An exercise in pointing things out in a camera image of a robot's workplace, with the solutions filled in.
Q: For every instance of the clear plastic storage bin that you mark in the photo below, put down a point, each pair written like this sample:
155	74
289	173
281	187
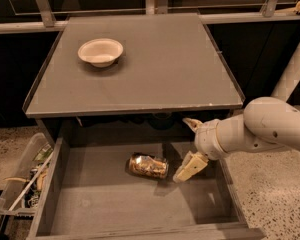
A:
21	194

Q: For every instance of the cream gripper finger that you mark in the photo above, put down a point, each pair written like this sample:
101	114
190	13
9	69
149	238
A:
193	124
192	164

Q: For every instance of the metal railing frame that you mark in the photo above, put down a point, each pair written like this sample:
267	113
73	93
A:
26	16

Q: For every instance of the grey cabinet counter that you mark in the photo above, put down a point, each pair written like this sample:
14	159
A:
170	63

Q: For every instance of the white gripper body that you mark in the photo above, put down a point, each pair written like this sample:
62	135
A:
206	140

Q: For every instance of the open grey top drawer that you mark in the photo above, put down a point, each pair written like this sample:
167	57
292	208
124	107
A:
91	195

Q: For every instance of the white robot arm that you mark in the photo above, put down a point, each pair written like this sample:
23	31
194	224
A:
267	124

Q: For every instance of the orange soda can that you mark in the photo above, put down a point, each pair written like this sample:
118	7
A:
148	165

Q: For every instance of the white paper bowl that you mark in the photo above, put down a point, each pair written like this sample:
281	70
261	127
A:
100	52

